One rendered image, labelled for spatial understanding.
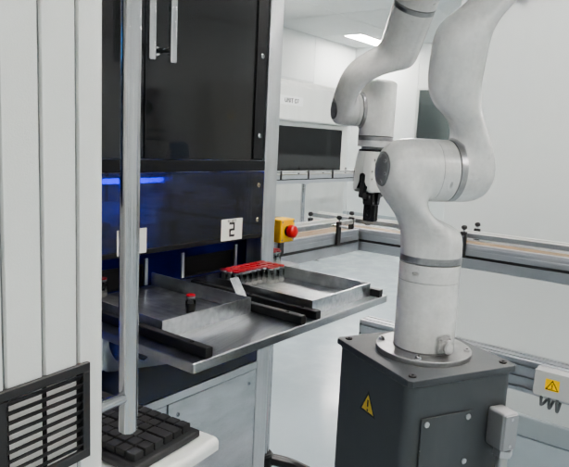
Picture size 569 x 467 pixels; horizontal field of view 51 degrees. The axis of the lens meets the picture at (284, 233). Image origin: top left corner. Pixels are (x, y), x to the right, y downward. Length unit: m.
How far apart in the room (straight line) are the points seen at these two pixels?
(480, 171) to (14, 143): 0.83
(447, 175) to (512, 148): 1.71
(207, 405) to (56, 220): 1.16
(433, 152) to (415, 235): 0.16
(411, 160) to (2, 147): 0.72
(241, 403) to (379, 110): 0.96
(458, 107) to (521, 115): 1.70
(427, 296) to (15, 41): 0.84
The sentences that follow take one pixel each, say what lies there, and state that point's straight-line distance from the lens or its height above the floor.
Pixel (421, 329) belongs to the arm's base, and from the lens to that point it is 1.20.
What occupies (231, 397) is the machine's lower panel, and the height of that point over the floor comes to 0.52.
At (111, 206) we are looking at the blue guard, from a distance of 1.40.
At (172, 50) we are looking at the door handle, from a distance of 1.43.
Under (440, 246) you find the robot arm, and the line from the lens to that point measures 1.17.
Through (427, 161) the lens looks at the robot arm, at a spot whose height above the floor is 1.24.
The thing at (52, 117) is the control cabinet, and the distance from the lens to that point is 0.67.
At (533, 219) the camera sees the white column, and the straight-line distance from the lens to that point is 2.83.
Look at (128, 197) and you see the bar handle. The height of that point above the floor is 1.19.
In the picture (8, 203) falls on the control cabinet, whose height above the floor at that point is 1.19.
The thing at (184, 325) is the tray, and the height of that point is 0.89.
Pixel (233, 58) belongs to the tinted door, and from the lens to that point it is 1.67.
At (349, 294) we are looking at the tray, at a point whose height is 0.90.
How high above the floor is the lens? 1.26
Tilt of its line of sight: 9 degrees down
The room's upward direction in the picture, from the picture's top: 3 degrees clockwise
